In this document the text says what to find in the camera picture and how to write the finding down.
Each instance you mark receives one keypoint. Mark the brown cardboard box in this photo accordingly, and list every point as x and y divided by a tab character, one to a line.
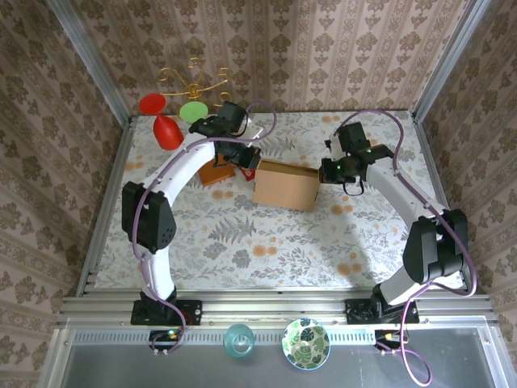
287	188

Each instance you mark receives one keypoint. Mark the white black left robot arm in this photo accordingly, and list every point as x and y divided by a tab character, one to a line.
149	222

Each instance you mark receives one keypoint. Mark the red snack packet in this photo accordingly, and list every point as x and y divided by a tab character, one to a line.
248	174

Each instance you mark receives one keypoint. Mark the green plastic wine glass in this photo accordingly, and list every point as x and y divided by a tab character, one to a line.
193	112

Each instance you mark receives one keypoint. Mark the red plastic wine glass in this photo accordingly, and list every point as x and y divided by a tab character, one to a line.
166	133

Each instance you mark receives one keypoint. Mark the leaf pattern bowl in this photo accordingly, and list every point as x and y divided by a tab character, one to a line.
305	343

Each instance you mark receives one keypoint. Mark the small black connector board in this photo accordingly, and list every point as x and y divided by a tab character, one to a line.
389	337
165	337

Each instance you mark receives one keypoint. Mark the teal glass cup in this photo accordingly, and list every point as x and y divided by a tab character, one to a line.
239	340

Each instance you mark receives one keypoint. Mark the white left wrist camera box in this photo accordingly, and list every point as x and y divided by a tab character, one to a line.
253	130

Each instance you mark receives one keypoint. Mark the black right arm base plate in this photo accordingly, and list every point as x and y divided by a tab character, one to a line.
357	311

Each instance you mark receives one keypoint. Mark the aluminium frame rail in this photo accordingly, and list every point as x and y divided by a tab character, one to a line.
274	311

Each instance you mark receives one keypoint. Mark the aluminium corner post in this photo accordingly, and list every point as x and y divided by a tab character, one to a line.
448	56
89	56

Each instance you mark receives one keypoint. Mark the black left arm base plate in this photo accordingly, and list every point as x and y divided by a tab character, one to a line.
190	312

